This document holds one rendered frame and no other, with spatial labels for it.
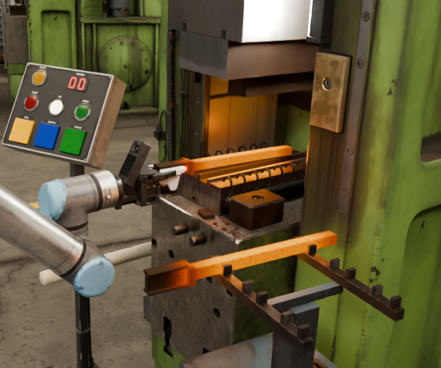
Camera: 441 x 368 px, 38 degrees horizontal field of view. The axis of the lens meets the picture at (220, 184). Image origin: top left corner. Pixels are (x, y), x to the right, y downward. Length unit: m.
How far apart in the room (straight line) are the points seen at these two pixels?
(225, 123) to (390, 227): 0.67
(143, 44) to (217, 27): 4.87
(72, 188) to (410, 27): 0.79
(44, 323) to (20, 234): 1.68
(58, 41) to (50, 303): 3.72
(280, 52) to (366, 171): 0.40
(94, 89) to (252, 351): 0.94
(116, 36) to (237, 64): 4.83
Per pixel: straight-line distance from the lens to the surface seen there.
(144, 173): 1.53
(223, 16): 1.55
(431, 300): 1.90
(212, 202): 1.66
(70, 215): 1.45
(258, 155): 1.77
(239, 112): 1.95
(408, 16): 1.36
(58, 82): 2.06
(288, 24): 1.59
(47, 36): 6.36
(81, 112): 1.97
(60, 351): 2.76
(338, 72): 1.45
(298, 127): 2.06
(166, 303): 1.87
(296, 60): 1.70
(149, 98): 6.54
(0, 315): 3.04
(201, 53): 1.62
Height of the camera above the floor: 1.55
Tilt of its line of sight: 20 degrees down
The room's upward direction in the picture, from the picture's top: 3 degrees clockwise
